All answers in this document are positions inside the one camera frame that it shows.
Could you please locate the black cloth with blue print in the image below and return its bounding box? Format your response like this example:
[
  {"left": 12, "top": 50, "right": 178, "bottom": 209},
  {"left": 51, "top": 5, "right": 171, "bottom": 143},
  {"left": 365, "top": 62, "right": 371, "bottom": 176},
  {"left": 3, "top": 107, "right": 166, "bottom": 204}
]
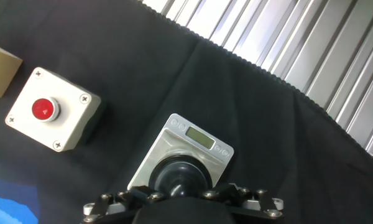
[{"left": 0, "top": 0, "right": 373, "bottom": 224}]

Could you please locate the black jar lid with knob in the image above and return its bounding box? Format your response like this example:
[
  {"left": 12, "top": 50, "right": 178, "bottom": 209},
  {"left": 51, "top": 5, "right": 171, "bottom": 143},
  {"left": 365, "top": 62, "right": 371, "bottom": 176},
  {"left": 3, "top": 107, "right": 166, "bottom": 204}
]
[{"left": 148, "top": 154, "right": 213, "bottom": 198}]

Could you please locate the silver digital scale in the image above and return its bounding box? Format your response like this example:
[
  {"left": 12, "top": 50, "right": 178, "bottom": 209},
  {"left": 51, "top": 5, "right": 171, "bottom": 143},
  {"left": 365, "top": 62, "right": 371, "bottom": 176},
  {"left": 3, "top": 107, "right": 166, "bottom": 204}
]
[{"left": 126, "top": 113, "right": 235, "bottom": 191}]

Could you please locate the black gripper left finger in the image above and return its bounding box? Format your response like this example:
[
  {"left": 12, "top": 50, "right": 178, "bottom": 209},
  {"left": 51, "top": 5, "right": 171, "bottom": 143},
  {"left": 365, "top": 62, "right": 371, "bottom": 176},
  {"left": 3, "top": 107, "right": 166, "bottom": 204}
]
[{"left": 82, "top": 185, "right": 165, "bottom": 224}]

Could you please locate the white box with red button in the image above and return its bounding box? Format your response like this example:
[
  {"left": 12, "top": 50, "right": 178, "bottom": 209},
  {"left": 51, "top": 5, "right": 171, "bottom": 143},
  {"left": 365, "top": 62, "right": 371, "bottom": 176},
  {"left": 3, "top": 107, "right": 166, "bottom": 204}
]
[{"left": 5, "top": 67, "right": 102, "bottom": 153}]

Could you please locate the light wooden cube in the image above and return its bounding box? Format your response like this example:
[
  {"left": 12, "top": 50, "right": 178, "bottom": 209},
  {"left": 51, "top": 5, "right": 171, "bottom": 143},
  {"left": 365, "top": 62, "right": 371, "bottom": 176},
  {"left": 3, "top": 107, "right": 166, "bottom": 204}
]
[{"left": 0, "top": 41, "right": 24, "bottom": 98}]

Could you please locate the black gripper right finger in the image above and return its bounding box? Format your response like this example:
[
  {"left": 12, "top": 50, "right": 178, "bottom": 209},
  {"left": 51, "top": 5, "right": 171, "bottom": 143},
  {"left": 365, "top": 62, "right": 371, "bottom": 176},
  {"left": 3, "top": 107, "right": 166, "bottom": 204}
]
[{"left": 201, "top": 183, "right": 284, "bottom": 224}]

